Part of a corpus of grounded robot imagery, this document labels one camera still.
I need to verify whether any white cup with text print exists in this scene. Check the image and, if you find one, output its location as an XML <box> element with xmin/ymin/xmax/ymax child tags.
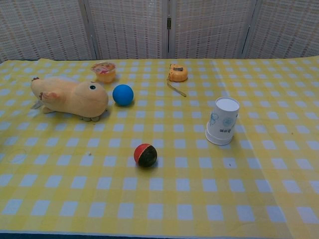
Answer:
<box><xmin>206</xmin><ymin>96</ymin><xmax>240</xmax><ymax>144</ymax></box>

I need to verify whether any red and black ball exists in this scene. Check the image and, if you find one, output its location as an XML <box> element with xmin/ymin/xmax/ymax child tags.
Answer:
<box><xmin>134</xmin><ymin>143</ymin><xmax>159</xmax><ymax>168</ymax></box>

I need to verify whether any blue ball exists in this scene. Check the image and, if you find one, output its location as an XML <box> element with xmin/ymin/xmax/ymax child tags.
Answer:
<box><xmin>112</xmin><ymin>84</ymin><xmax>134</xmax><ymax>107</ymax></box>

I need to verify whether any orange tape measure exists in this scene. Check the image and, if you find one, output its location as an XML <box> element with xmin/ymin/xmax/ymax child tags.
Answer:
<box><xmin>166</xmin><ymin>63</ymin><xmax>189</xmax><ymax>98</ymax></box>

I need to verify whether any orange jelly cup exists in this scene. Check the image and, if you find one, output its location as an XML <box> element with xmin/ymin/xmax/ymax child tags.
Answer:
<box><xmin>90</xmin><ymin>62</ymin><xmax>118</xmax><ymax>84</ymax></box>

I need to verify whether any yellow white checked tablecloth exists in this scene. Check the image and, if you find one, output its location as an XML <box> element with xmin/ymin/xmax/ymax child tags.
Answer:
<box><xmin>0</xmin><ymin>57</ymin><xmax>319</xmax><ymax>237</ymax></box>

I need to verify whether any beige plush animal toy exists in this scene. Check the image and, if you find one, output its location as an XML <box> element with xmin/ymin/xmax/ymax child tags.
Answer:
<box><xmin>30</xmin><ymin>76</ymin><xmax>109</xmax><ymax>122</ymax></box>

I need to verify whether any white woven folding screen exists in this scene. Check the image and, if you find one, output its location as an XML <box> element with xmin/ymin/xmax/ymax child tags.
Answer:
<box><xmin>0</xmin><ymin>0</ymin><xmax>319</xmax><ymax>63</ymax></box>

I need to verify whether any thin rubber band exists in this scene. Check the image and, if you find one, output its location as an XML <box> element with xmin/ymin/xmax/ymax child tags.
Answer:
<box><xmin>6</xmin><ymin>148</ymin><xmax>27</xmax><ymax>164</ymax></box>

